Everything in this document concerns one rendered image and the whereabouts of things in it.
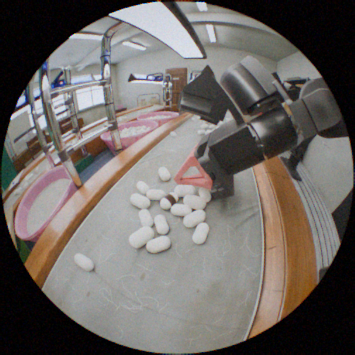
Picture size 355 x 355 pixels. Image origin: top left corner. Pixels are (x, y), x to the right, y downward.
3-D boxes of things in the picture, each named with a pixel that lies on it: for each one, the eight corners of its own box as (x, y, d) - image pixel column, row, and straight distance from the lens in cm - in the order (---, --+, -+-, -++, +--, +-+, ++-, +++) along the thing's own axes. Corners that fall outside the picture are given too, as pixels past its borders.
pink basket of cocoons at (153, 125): (161, 134, 68) (160, 118, 66) (156, 159, 44) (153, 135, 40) (118, 138, 76) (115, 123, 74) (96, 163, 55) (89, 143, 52)
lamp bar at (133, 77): (168, 83, 154) (168, 77, 155) (134, 80, 101) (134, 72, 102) (162, 84, 158) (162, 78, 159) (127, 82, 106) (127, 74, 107)
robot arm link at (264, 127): (234, 113, 15) (280, 89, 16) (238, 121, 20) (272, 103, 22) (261, 167, 15) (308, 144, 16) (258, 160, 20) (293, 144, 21)
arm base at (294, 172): (300, 164, 60) (309, 168, 65) (284, 145, 76) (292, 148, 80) (292, 178, 63) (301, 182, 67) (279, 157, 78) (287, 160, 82)
